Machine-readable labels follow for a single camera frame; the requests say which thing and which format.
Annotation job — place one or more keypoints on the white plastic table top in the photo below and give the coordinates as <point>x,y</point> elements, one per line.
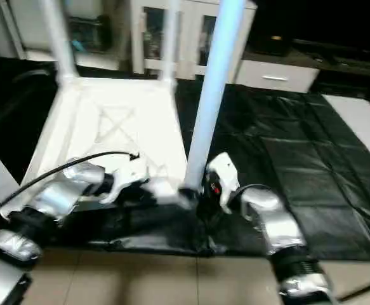
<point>121,121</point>

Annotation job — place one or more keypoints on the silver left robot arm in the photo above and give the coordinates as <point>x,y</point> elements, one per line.
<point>45,210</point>

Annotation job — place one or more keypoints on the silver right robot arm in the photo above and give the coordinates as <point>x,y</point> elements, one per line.
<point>280,229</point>

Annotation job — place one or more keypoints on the black plastic mat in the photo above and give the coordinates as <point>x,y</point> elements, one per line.
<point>299,146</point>

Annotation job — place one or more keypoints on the white drawer unit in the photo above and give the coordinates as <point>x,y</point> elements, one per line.
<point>277,75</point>

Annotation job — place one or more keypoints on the teal floor stand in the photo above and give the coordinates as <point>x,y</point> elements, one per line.
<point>80,43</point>

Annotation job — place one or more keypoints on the white glass door cabinet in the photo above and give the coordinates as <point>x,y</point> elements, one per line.
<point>172,32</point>

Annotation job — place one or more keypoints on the black box device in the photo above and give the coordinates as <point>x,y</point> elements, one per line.
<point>275,35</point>

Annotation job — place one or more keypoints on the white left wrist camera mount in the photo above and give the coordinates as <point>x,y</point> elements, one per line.
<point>131,175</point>

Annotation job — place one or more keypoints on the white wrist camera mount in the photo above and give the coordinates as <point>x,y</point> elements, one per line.
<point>131,175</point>
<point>224,171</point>

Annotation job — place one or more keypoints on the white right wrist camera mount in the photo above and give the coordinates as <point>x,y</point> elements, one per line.
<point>224,171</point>

